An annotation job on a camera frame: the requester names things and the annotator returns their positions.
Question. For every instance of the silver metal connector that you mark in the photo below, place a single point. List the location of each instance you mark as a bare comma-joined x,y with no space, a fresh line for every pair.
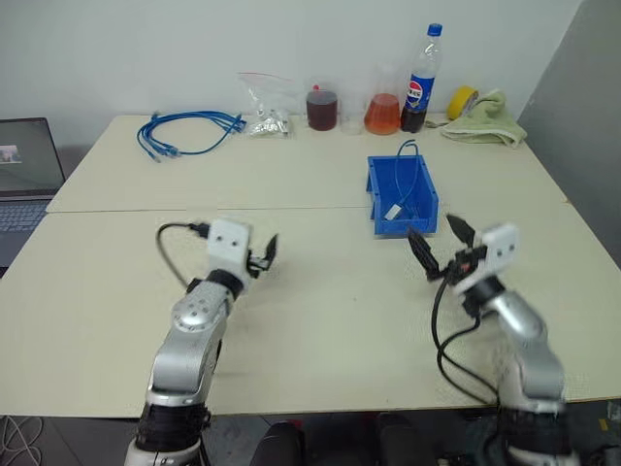
393,212

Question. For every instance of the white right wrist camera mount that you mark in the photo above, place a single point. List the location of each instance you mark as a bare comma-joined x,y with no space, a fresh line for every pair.
500,252

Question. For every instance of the flask of orange liquid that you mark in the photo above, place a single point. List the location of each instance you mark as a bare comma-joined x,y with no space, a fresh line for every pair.
383,116

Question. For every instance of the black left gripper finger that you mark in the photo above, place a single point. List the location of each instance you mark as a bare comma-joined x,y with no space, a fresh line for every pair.
265,252
274,245

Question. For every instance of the dark rounded shape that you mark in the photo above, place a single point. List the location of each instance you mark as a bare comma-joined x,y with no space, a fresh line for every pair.
276,446
398,442

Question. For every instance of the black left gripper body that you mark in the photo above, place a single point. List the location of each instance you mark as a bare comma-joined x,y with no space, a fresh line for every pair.
253,264

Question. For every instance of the jar of dark red liquid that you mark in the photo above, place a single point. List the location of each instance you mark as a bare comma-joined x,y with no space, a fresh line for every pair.
321,114

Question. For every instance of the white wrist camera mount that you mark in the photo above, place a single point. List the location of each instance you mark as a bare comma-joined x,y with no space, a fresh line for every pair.
228,247
500,252

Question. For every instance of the yellow tape roll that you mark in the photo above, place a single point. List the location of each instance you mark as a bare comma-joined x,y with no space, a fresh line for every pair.
458,103

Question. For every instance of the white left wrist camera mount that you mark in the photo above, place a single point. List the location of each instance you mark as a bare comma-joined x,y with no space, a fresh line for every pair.
228,247

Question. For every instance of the blue plastic storage bin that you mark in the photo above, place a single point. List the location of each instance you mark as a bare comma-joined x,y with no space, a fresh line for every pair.
383,184

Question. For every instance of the grey laptop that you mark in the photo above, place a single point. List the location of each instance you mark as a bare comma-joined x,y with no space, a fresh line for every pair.
24,165

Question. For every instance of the Pepsi cola bottle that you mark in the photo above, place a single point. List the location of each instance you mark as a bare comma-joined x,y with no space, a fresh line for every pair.
419,92

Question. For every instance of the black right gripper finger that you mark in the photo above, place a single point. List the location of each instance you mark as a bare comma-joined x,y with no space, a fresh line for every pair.
463,229
423,253

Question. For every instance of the light green towel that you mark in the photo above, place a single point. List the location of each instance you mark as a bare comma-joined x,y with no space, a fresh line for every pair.
490,123

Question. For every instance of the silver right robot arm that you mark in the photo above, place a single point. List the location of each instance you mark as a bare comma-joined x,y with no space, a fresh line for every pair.
529,349

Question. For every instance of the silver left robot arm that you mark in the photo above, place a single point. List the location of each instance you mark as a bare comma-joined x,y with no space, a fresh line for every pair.
189,349

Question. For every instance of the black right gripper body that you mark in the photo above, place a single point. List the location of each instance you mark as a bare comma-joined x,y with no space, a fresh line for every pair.
458,266

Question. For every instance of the clear plastic cup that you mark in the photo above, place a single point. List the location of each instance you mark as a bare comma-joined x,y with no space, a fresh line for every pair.
351,127

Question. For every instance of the clear zip bag of connectors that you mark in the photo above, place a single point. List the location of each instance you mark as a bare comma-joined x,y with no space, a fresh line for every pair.
267,116

